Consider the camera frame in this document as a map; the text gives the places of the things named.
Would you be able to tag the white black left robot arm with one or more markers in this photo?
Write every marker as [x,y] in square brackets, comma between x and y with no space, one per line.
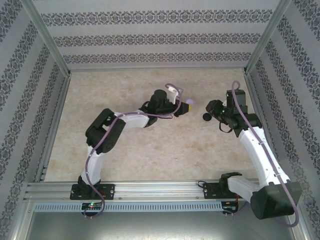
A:
[135,120]

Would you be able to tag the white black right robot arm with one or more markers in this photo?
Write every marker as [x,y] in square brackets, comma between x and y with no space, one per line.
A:
[260,155]

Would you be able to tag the thin aluminium wall rail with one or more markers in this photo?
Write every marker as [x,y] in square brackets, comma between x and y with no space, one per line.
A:
[160,68]

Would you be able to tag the aluminium side rail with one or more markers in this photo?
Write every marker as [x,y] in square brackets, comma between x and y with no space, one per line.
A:
[61,100]
[255,100]

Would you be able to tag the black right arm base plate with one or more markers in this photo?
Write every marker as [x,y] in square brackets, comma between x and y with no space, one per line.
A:
[210,191]

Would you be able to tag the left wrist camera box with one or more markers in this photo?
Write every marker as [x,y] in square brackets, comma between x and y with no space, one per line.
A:
[175,96]

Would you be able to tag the aluminium mounting rail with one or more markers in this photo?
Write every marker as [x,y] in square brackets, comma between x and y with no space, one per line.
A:
[160,190]

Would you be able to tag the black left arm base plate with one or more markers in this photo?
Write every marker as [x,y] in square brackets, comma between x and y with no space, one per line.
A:
[107,191]

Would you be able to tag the aluminium frame post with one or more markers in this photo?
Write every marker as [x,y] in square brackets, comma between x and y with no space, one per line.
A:
[267,35]
[46,35]

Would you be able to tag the grey metal panel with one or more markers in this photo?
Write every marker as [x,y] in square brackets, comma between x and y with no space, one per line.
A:
[160,225]

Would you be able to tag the purple earbud charging case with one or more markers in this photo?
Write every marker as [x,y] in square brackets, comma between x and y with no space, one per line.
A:
[190,102]

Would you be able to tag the black earbud charging case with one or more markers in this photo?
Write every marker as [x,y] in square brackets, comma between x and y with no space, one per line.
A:
[207,117]

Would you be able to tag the small circuit board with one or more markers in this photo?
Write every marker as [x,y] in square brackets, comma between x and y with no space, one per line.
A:
[92,205]
[228,208]

